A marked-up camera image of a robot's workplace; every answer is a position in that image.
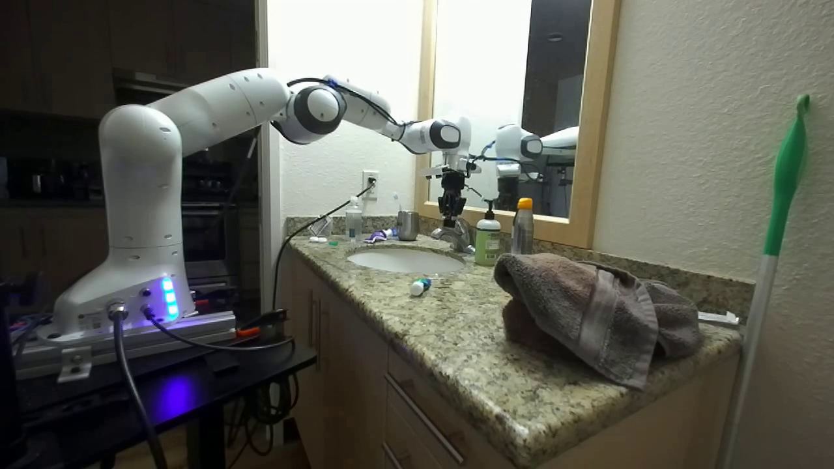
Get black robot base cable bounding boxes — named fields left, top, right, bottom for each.
left=137, top=303, right=295, bottom=353

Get orange handled clamp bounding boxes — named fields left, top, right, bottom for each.
left=227, top=321, right=293, bottom=343

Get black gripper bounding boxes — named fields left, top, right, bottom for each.
left=438, top=170, right=470, bottom=231

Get wooden vanity cabinet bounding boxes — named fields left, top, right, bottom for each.
left=276, top=247, right=743, bottom=469

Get green soap pump bottle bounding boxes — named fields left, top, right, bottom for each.
left=472, top=200, right=505, bottom=267

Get spray can with yellow cap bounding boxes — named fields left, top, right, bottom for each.
left=511, top=196, right=536, bottom=258

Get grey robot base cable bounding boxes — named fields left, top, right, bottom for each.
left=105, top=299, right=169, bottom=469

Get chrome sink tap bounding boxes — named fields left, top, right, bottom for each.
left=435, top=221, right=478, bottom=254

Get dark shelf unit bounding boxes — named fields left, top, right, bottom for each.
left=0, top=64, right=264, bottom=294

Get wood framed wall mirror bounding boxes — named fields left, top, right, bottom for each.
left=411, top=0, right=625, bottom=252

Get clear contact solution bottle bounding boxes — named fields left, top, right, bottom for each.
left=341, top=196, right=364, bottom=247

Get brown grey towel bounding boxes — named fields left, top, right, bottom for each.
left=489, top=249, right=707, bottom=391

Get small white flat object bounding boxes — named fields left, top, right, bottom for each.
left=695, top=308, right=746, bottom=331

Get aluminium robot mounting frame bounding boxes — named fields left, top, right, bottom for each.
left=12, top=309, right=242, bottom=383

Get black robot cart table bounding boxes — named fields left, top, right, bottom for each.
left=0, top=333, right=320, bottom=469

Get green and white mop handle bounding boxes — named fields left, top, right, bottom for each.
left=717, top=90, right=815, bottom=469

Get metal drawer handle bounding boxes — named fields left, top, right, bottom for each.
left=382, top=373, right=470, bottom=469

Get green and white toothpaste tube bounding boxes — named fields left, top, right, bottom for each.
left=407, top=274, right=438, bottom=299

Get thick black power cable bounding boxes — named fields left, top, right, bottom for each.
left=269, top=183, right=377, bottom=318

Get grey metal cup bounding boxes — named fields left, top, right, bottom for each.
left=397, top=205, right=419, bottom=245

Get white oval sink basin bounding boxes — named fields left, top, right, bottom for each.
left=346, top=241, right=470, bottom=279

